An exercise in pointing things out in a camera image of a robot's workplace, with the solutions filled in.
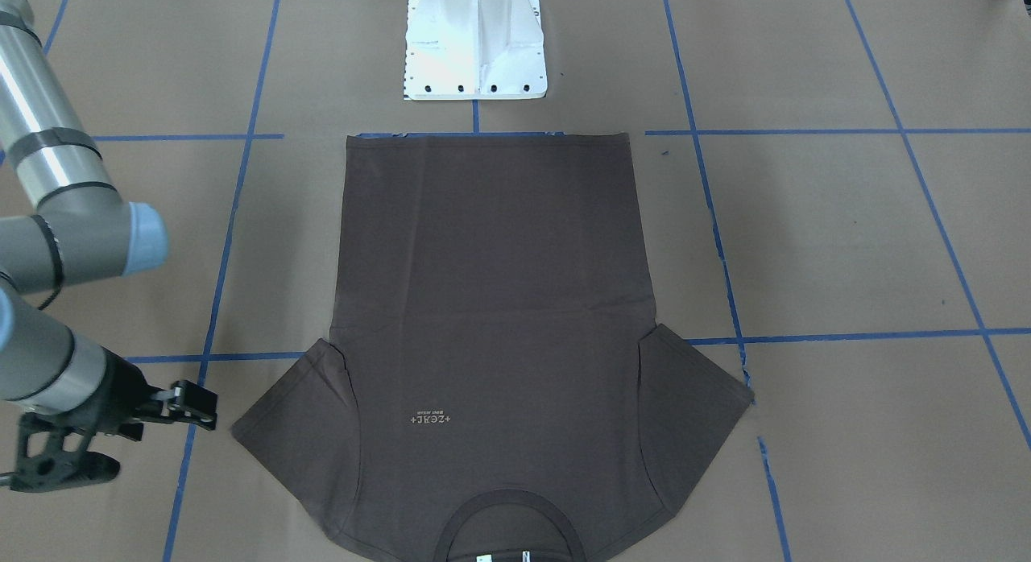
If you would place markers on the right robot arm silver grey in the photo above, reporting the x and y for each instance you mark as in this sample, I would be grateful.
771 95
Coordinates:
81 231

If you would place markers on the dark brown t-shirt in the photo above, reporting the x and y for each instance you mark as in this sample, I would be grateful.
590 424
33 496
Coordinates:
494 385

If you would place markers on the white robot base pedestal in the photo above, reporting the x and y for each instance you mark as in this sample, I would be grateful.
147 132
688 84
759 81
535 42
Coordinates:
464 50

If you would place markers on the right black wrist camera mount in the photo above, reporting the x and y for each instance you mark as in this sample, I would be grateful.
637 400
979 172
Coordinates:
52 454

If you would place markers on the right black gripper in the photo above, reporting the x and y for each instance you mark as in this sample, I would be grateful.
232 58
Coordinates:
121 393

